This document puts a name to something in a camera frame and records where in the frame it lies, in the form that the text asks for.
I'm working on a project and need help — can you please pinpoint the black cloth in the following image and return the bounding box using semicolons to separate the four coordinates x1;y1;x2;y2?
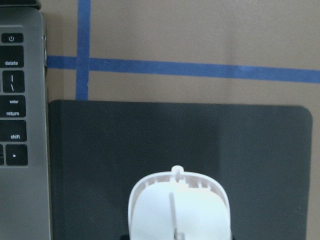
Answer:
48;100;313;240

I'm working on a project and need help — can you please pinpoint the white computer mouse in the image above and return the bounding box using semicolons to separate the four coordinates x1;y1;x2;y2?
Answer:
127;165;233;240

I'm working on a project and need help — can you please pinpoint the grey laptop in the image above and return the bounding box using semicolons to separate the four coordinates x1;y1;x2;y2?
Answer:
0;0;52;240

